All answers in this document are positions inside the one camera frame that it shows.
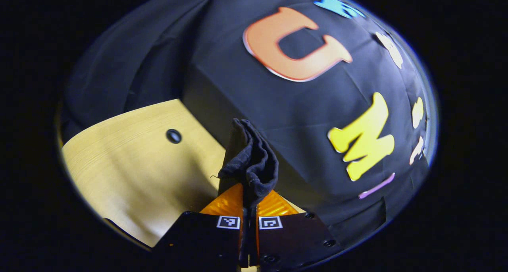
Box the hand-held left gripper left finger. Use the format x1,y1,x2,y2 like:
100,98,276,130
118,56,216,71
153,183,250,269

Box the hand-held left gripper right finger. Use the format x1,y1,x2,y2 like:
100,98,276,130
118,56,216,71
250,190,341,269

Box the dark jeans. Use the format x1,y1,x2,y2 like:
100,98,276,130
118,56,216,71
217,118,279,225

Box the black backdrop cloth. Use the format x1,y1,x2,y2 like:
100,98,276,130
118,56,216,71
60,0,439,245

